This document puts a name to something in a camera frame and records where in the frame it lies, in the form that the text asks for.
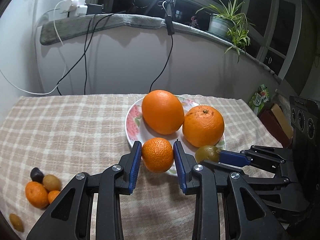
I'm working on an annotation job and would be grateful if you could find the small tangerine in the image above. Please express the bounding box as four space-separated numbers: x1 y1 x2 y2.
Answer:
48 190 60 204

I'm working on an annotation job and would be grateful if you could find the green brown kiwi fruit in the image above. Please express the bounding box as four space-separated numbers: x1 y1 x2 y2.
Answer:
195 145 220 163

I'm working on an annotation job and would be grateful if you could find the brown longan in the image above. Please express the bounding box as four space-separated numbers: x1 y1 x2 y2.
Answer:
42 174 61 192
9 213 24 232

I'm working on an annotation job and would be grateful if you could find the medium tangerine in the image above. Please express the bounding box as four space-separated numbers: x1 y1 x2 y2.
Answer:
25 181 49 209

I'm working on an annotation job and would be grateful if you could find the large rough mandarin orange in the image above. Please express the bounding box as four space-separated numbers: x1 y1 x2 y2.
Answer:
182 105 225 147

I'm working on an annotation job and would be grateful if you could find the brown longan front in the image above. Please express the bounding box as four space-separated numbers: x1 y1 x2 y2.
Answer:
9 213 24 232

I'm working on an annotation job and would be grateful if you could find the dark plum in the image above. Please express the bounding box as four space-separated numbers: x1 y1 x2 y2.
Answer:
30 167 44 184

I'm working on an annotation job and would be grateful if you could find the smooth navel orange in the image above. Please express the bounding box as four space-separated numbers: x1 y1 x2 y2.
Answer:
142 90 184 135

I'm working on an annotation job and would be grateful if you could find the green snack package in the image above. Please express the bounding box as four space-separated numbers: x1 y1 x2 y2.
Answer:
248 84 270 115

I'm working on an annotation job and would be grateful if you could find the beige checkered tablecloth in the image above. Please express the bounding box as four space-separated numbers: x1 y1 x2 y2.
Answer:
0 93 283 240

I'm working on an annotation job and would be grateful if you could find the white floral plate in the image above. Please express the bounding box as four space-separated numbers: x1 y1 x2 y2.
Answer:
125 94 226 177

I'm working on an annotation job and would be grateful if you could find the potted spider plant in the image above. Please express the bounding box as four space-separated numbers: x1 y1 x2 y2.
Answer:
195 0 251 57

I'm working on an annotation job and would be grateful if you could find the small figurine on sill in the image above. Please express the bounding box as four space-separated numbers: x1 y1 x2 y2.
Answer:
189 15 200 29

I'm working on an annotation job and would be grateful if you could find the grey windowsill mat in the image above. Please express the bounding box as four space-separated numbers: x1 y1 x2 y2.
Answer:
40 14 282 84

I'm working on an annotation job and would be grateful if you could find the black power adapter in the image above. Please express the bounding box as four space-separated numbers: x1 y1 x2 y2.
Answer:
86 4 103 15

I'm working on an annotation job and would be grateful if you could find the white cable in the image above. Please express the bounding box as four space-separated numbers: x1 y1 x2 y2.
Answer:
0 0 73 95

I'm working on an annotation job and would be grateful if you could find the ring light black cable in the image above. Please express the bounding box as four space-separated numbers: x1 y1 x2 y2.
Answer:
149 16 176 93

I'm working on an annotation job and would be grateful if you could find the black cable pair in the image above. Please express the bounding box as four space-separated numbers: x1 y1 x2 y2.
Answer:
56 12 126 96

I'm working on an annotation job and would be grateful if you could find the ring light tripod stand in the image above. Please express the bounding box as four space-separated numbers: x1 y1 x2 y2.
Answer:
145 0 178 21

